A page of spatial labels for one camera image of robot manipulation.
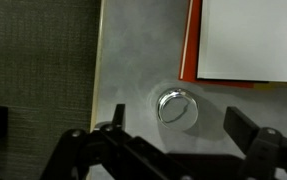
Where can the large white book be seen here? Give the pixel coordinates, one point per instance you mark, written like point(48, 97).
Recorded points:
point(249, 40)

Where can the silver jar lid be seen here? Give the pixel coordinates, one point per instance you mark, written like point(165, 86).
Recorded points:
point(179, 113)

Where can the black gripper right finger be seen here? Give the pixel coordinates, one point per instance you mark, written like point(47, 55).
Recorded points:
point(266, 150)

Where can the dark grey patterned sofa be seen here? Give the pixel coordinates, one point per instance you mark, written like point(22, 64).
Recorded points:
point(33, 50)

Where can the red book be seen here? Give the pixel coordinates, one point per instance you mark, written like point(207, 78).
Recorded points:
point(191, 50)

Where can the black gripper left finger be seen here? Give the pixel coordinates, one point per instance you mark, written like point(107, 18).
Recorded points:
point(116, 156)

